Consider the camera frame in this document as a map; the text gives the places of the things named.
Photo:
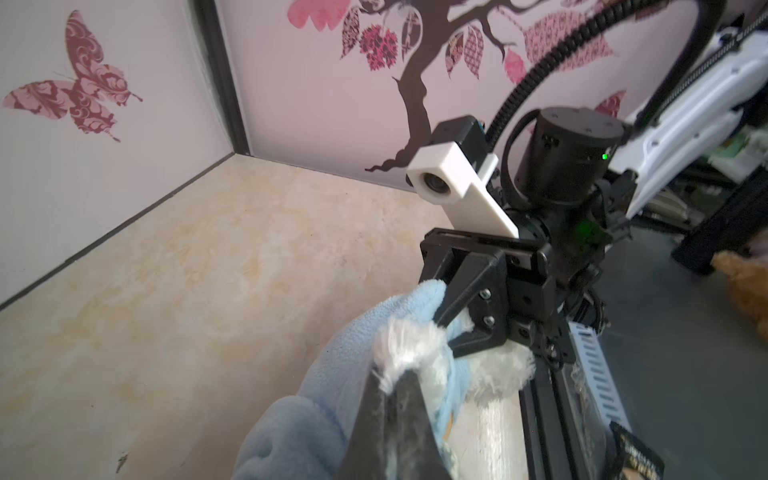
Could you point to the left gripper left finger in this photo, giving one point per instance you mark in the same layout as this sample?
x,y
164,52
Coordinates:
x,y
366,454

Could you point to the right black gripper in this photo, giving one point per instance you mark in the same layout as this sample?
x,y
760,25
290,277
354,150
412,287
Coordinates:
x,y
568,211

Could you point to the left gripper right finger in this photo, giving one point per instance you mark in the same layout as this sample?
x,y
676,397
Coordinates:
x,y
413,449

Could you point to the light blue bear hoodie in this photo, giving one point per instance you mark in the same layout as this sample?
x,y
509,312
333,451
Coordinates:
x,y
305,436

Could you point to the white teddy bear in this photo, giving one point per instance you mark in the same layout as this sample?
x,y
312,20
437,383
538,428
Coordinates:
x,y
407,345

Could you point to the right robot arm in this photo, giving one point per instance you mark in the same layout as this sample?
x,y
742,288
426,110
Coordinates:
x,y
697,106

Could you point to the small dark snack packet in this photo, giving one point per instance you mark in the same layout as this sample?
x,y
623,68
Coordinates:
x,y
633,459

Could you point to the brown plush toy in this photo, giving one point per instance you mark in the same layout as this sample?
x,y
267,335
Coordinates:
x,y
747,286

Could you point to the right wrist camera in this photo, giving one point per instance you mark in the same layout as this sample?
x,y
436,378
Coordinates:
x,y
453,171

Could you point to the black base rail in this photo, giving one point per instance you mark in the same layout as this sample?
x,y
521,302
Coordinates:
x,y
565,437

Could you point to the white slotted cable duct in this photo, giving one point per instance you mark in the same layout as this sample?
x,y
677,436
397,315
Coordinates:
x,y
598,375

